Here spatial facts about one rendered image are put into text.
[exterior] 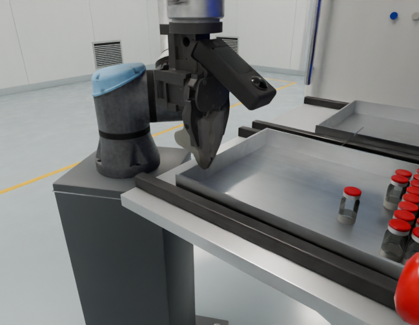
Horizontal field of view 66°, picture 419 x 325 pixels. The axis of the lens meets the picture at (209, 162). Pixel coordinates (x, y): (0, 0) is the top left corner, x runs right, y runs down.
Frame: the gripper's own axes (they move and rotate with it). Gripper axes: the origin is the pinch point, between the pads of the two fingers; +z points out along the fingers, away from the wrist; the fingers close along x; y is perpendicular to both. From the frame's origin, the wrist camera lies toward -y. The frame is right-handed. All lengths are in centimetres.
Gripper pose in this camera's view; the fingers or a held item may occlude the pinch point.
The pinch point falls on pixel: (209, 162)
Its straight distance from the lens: 50.3
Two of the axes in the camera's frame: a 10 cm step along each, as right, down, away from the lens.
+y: -7.8, -2.6, 5.7
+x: -6.2, 3.4, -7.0
